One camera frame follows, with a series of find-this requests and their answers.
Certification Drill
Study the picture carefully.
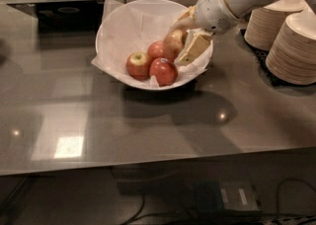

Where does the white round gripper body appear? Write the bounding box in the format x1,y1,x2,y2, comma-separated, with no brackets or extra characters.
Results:
195,0,239,35

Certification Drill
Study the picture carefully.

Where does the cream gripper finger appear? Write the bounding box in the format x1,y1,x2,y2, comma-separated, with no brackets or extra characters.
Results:
169,6,198,32
175,29,212,66

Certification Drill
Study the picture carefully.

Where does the red apple with sticker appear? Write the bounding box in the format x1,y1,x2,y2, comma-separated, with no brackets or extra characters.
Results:
149,58,178,87

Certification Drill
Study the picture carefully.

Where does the paper plate stack rear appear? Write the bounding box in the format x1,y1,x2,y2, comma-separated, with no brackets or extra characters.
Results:
244,0,307,51

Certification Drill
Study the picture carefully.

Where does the paper plate stack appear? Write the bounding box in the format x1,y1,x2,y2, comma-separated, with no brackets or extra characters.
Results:
244,0,307,51
266,8,316,85

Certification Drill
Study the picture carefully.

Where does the white paper liner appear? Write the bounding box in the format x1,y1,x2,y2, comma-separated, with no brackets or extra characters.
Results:
91,0,213,89

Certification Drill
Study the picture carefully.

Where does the black tray mat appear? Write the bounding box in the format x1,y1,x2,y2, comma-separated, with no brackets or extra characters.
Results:
247,28,316,86

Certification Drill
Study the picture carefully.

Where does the paper plate stack front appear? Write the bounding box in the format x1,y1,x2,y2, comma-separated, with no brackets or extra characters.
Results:
266,8,316,85

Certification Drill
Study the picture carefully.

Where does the black laptop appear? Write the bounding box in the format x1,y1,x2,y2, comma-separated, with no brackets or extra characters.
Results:
9,0,105,33

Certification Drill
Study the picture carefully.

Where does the grey box under table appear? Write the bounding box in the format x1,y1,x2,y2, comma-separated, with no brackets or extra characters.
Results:
195,181,262,215

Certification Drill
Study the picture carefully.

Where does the black cable under table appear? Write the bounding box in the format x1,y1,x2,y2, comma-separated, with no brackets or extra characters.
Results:
118,192,146,225

